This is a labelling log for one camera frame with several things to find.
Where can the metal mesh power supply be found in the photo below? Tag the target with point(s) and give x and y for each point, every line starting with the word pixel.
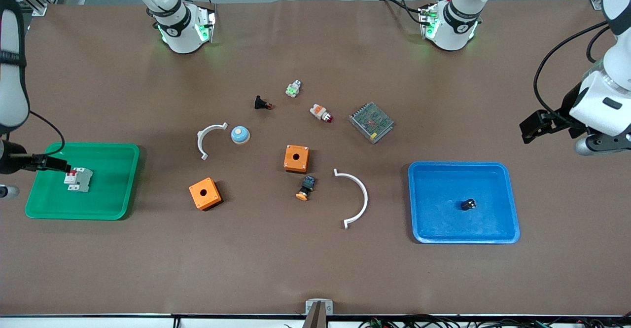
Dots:
pixel 371 122

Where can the green white indicator light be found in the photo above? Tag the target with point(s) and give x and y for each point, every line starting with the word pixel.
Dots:
pixel 294 89

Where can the dark tapered pole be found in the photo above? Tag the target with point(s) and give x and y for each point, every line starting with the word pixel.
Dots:
pixel 315 318

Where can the small white curved bracket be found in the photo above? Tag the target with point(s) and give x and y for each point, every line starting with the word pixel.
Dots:
pixel 200 138

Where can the red white indicator light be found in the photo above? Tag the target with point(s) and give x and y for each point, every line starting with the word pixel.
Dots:
pixel 321 113

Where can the blue plastic tray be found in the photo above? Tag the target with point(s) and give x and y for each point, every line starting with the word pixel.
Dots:
pixel 443 204

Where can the green plastic tray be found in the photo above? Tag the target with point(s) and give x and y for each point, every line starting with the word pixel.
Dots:
pixel 103 190

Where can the round light blue buzzer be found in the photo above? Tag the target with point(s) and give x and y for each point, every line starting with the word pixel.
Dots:
pixel 240 134

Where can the large white curved bracket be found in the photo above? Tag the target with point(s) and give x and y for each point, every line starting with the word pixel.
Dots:
pixel 364 195

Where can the white red circuit breaker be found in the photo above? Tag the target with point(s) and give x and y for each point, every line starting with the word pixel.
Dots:
pixel 81 180

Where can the black button with orange cap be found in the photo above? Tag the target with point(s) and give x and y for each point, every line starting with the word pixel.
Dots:
pixel 305 188

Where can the silver table edge bracket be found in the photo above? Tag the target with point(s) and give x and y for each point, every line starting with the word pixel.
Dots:
pixel 319 304

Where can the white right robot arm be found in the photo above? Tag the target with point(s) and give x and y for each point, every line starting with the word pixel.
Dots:
pixel 178 28

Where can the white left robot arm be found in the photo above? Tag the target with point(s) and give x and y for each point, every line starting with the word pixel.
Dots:
pixel 456 28

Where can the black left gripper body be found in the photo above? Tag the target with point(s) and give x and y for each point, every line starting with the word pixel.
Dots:
pixel 563 119

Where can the small black capacitor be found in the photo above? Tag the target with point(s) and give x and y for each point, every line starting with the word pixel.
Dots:
pixel 468 204

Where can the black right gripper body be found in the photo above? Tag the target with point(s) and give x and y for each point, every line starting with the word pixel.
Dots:
pixel 11 157

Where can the orange box with hole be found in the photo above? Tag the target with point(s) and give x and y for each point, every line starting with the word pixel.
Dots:
pixel 297 158
pixel 204 193

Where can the black push button red tip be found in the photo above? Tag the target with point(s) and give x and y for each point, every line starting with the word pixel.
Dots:
pixel 261 103

